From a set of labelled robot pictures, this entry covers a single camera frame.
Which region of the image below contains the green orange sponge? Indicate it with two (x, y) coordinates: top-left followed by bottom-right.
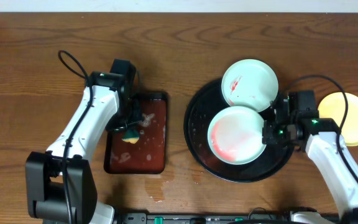
(122, 129), (140, 144)

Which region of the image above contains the mint green plate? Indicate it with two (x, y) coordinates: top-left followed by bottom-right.
(207, 106), (266, 165)
(221, 59), (278, 112)

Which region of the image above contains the yellow plate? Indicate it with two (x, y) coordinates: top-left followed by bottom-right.
(318, 92), (358, 146)

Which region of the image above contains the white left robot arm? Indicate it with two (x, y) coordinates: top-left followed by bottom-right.
(25, 72), (140, 223)

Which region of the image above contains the black rectangular water tray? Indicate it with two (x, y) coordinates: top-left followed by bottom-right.
(104, 92), (168, 174)

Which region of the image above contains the black round tray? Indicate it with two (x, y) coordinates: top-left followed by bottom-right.
(183, 78), (294, 182)

